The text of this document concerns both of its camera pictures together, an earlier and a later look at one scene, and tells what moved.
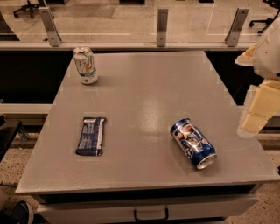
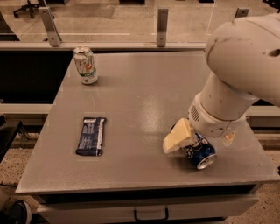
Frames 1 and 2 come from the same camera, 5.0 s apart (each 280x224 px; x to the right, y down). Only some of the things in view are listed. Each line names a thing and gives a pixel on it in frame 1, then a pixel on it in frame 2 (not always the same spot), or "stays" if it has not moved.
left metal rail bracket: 53,37 stays
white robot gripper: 269,58 to 210,123
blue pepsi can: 194,143 stays
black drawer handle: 164,219 stays
